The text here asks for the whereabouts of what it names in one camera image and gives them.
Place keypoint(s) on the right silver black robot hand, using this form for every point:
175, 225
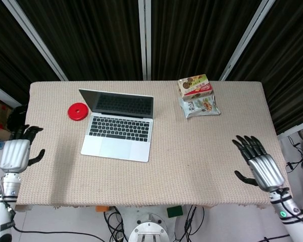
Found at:
266, 171

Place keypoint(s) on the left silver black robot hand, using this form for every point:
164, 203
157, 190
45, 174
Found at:
15, 156

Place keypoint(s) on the silver laptop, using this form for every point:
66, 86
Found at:
116, 148

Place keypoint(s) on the black bag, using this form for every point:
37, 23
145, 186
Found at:
16, 118

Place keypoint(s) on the red round disc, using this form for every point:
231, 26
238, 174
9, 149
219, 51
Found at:
74, 114

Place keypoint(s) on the white snack bag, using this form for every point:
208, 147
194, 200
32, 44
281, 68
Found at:
199, 107

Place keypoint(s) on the green block under table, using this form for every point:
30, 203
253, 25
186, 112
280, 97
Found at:
174, 211

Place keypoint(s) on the beige woven tablecloth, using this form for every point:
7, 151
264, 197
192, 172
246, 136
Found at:
166, 181

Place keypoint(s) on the black pleated curtain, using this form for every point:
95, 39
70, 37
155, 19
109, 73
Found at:
192, 37
288, 63
96, 37
12, 55

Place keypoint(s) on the orange block under table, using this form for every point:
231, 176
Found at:
101, 208

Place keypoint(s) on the cookie box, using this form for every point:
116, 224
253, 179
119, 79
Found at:
194, 87

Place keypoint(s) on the white robot torso base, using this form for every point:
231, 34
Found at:
149, 229

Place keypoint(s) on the white floor rail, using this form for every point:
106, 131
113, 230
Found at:
295, 131
5, 93

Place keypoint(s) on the white frame post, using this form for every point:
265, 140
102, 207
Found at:
250, 40
144, 40
38, 40

